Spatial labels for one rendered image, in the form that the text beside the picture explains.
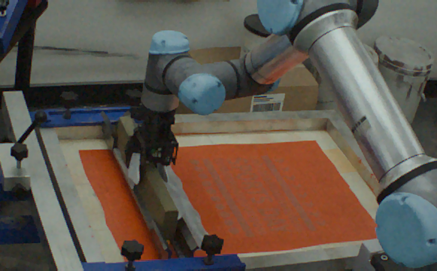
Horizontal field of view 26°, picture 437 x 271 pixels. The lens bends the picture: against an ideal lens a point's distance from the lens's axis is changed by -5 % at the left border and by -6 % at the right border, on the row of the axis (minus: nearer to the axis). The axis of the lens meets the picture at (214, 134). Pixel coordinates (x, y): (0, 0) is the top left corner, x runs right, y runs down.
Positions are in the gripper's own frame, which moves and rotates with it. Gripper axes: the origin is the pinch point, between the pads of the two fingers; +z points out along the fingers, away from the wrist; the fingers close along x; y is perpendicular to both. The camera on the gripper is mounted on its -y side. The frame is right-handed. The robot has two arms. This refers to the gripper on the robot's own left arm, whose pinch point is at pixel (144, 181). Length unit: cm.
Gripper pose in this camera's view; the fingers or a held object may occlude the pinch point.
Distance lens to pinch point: 211.6
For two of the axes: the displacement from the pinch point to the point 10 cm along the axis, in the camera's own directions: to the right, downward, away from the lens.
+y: 3.3, 5.3, -7.8
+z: -1.7, 8.4, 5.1
